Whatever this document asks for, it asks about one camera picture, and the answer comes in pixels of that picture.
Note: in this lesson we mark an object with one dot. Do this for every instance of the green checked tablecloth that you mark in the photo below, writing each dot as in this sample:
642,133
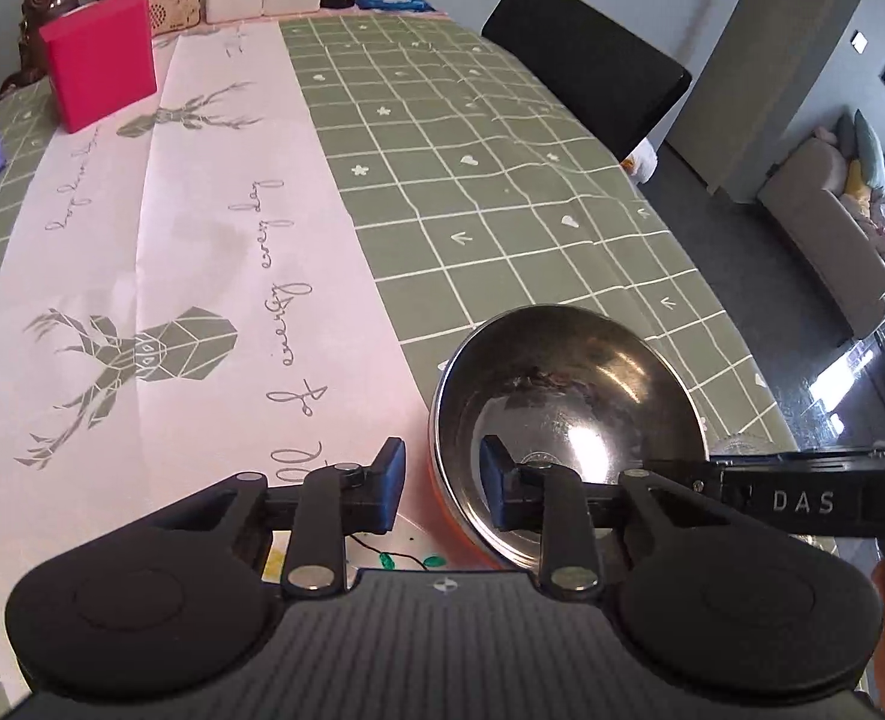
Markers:
487,240

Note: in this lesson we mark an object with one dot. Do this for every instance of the wall light switch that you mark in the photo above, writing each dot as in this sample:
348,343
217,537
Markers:
859,41

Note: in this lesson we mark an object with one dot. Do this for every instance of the black chair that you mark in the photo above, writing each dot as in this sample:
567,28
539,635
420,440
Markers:
585,60

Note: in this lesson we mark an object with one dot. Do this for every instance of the beige sofa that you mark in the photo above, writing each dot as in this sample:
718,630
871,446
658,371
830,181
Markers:
817,225

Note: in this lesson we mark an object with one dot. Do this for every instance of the yellow cushion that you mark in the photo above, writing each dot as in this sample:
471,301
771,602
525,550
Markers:
856,178

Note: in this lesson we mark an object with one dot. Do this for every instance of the teal cushion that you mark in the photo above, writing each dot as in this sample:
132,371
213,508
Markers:
870,154

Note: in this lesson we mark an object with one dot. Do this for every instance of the blue packet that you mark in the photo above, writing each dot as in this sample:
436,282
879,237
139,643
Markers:
396,1

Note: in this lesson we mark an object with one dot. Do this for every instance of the brown wooden figurine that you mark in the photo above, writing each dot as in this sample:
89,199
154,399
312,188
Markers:
37,7

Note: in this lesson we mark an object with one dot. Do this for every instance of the white painted plate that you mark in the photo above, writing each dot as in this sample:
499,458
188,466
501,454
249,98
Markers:
405,551

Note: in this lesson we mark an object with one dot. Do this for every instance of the steel bowl with orange outside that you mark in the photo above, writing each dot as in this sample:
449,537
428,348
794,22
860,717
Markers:
562,367

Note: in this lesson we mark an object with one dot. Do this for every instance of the pink deer print table runner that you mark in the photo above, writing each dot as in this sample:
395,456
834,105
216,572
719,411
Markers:
210,240

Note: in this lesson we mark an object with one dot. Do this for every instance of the wooden speaker box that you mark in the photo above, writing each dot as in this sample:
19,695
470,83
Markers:
176,11

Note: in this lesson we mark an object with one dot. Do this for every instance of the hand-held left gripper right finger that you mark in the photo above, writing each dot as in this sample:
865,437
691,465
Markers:
492,481

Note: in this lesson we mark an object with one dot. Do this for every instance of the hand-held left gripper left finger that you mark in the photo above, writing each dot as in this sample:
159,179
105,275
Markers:
393,481

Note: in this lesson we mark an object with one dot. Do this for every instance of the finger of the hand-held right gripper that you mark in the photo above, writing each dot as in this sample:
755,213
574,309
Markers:
787,457

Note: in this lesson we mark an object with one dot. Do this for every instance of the red box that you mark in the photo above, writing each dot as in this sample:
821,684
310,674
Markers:
101,60

